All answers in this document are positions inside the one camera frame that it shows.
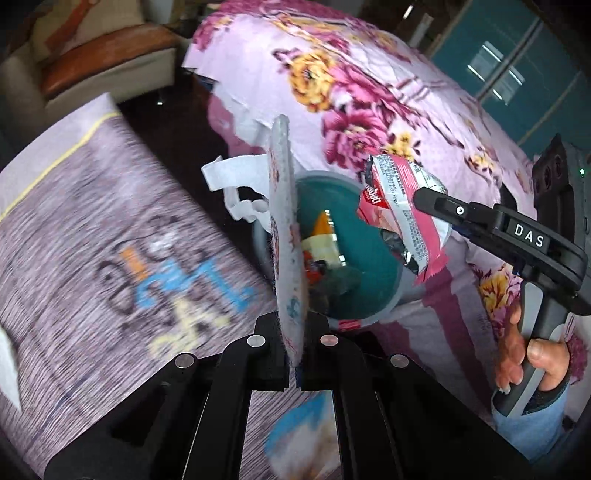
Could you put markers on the floral pink bed quilt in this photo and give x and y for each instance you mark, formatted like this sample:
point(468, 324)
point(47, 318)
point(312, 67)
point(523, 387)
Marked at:
point(350, 90)

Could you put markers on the teal plastic trash bin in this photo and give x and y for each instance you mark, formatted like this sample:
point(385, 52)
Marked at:
point(384, 279)

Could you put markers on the orange leather seat cushion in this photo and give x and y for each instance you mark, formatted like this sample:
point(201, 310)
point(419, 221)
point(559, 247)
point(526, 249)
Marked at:
point(103, 53)

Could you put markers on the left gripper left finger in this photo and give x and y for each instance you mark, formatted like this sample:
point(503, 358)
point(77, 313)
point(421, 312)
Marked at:
point(187, 421)

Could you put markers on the patterned white wet-wipe pack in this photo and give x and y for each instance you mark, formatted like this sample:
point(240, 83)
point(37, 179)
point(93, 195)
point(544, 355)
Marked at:
point(288, 257)

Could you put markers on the yellow bread wrapper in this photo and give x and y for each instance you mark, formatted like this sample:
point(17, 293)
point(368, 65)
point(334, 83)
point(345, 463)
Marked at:
point(323, 244)

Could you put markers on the red orange snack bag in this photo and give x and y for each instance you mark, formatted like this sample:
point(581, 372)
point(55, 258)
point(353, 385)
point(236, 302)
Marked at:
point(314, 270)

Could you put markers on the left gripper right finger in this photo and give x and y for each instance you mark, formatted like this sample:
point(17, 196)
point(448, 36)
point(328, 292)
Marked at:
point(398, 422)

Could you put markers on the white sofa with cushions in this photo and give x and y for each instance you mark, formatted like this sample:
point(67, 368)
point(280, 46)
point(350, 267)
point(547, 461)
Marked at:
point(52, 29)

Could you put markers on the white tissue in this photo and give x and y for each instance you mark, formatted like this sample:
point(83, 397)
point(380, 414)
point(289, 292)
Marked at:
point(244, 171)

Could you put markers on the person's right hand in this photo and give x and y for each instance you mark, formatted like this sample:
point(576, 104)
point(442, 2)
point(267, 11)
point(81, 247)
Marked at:
point(513, 350)

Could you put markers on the purple wood-print tablecloth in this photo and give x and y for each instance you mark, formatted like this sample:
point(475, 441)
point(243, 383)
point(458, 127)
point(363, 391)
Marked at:
point(109, 269)

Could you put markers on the teal cabinet doors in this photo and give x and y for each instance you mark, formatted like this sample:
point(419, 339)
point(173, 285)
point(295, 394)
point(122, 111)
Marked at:
point(519, 72)

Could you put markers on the pink white snack wrapper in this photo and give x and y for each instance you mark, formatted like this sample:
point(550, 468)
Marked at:
point(386, 203)

